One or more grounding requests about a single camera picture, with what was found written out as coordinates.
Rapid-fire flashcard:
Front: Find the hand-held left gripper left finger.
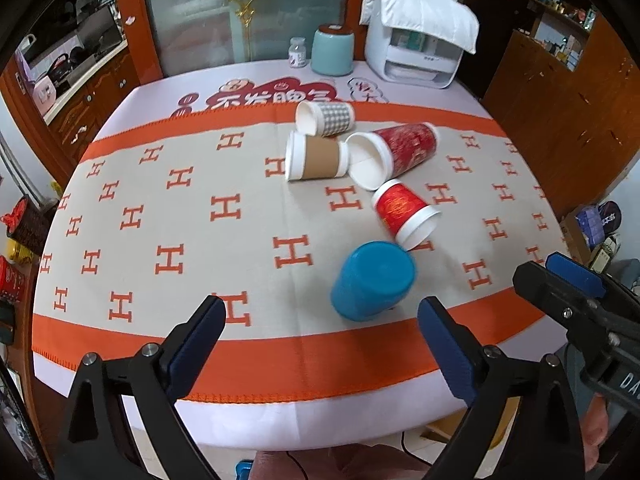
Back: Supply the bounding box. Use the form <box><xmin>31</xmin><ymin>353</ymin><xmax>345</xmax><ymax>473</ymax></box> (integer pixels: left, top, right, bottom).
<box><xmin>52</xmin><ymin>295</ymin><xmax>227</xmax><ymax>480</ymax></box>

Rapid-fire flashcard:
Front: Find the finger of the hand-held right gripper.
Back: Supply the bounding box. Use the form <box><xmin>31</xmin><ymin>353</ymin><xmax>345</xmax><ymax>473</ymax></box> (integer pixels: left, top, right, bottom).
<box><xmin>545</xmin><ymin>252</ymin><xmax>640</xmax><ymax>313</ymax></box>
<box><xmin>513</xmin><ymin>261</ymin><xmax>608</xmax><ymax>346</ymax></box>

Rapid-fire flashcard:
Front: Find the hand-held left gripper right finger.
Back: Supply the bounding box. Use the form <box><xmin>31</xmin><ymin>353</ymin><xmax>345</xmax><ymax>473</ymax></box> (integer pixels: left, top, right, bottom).
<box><xmin>417</xmin><ymin>296</ymin><xmax>586</xmax><ymax>480</ymax></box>

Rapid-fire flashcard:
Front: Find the blue plastic cup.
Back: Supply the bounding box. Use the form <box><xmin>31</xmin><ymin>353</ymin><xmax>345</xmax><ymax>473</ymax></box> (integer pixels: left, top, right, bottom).
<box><xmin>330</xmin><ymin>241</ymin><xmax>418</xmax><ymax>322</ymax></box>

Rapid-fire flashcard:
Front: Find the person's right forearm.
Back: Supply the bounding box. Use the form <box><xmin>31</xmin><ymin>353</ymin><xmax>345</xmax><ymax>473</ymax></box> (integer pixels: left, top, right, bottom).
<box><xmin>584</xmin><ymin>396</ymin><xmax>612</xmax><ymax>467</ymax></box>

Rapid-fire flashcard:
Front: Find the small red paper cup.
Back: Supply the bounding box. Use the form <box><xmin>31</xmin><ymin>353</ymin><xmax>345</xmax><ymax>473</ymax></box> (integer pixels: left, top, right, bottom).
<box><xmin>372</xmin><ymin>178</ymin><xmax>442</xmax><ymax>252</ymax></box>

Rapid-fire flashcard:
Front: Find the tall red paper cup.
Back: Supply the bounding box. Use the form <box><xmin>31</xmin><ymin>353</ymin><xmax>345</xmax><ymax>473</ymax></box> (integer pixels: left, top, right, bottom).
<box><xmin>346</xmin><ymin>122</ymin><xmax>440</xmax><ymax>192</ymax></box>

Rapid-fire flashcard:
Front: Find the brown sleeve paper cup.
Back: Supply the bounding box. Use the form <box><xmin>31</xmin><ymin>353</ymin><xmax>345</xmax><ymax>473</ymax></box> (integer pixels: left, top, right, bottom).
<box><xmin>285</xmin><ymin>131</ymin><xmax>350</xmax><ymax>183</ymax></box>

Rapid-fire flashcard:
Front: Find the grey checked paper cup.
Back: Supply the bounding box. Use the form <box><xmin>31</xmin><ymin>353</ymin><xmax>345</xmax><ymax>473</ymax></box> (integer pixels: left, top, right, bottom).
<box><xmin>295</xmin><ymin>100</ymin><xmax>356</xmax><ymax>139</ymax></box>

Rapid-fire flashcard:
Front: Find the cardboard box with blue bag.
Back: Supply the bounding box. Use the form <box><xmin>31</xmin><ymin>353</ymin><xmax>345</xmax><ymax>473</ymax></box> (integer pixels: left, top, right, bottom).
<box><xmin>560</xmin><ymin>201</ymin><xmax>625</xmax><ymax>266</ymax></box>

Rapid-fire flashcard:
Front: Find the wooden stool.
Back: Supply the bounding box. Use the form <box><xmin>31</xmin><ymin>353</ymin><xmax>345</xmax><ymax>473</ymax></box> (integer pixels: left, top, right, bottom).
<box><xmin>425</xmin><ymin>402</ymin><xmax>518</xmax><ymax>452</ymax></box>

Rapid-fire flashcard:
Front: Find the white printed tablecloth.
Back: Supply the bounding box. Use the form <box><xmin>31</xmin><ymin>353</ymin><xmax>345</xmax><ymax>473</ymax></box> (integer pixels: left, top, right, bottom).
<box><xmin>30</xmin><ymin>57</ymin><xmax>567</xmax><ymax>450</ymax></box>

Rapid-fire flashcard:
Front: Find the orange beige printed blanket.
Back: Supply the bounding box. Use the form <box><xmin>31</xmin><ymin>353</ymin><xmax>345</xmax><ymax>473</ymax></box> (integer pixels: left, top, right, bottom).
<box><xmin>32</xmin><ymin>102</ymin><xmax>562</xmax><ymax>404</ymax></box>

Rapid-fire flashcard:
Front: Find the wooden cabinet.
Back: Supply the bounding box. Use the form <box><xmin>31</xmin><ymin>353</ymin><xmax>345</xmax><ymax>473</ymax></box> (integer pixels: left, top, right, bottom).
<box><xmin>482</xmin><ymin>29</ymin><xmax>635</xmax><ymax>221</ymax></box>

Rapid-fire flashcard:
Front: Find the red box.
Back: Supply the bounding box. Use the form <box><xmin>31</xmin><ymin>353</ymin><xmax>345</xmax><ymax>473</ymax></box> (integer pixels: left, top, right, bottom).
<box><xmin>0</xmin><ymin>256</ymin><xmax>27</xmax><ymax>306</ymax></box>

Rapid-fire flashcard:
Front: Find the white countertop appliance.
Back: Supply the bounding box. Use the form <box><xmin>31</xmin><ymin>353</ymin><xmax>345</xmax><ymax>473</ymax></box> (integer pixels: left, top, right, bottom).
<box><xmin>364</xmin><ymin>24</ymin><xmax>459</xmax><ymax>90</ymax></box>

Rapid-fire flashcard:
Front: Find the wooden kitchen counter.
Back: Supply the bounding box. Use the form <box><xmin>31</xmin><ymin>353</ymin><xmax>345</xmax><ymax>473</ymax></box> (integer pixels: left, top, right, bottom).
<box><xmin>0</xmin><ymin>35</ymin><xmax>142</xmax><ymax>181</ymax></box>

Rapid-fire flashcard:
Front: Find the pink kitchen appliance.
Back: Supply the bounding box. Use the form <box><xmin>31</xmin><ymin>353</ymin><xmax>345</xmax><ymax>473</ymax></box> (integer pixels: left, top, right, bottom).
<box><xmin>31</xmin><ymin>80</ymin><xmax>57</xmax><ymax>117</ymax></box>

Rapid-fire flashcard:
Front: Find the white quilted cover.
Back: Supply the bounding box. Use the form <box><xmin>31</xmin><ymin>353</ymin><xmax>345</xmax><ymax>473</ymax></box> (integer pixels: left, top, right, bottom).
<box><xmin>359</xmin><ymin>0</ymin><xmax>480</xmax><ymax>55</ymax></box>

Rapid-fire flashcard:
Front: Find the small white bottle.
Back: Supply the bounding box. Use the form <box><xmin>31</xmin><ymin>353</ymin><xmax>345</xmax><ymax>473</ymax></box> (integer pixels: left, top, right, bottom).
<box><xmin>288</xmin><ymin>37</ymin><xmax>308</xmax><ymax>69</ymax></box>

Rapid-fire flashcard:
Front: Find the teal canister with brown lid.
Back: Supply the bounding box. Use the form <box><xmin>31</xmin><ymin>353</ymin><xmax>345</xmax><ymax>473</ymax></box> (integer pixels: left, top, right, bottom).
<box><xmin>311</xmin><ymin>24</ymin><xmax>356</xmax><ymax>77</ymax></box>

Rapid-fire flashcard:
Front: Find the glass door with gold ornament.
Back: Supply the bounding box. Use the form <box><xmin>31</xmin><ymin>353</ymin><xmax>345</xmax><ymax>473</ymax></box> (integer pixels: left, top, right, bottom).
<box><xmin>140</xmin><ymin>0</ymin><xmax>352</xmax><ymax>83</ymax></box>

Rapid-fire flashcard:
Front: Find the black cable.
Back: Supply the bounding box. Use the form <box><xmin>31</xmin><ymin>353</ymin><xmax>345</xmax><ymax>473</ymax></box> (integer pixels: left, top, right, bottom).
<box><xmin>398</xmin><ymin>430</ymin><xmax>431</xmax><ymax>467</ymax></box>

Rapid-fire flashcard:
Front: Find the wall shelf with bottles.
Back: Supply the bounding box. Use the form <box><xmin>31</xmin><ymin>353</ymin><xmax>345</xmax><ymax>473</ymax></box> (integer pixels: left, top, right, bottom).
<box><xmin>525</xmin><ymin>0</ymin><xmax>601</xmax><ymax>73</ymax></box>

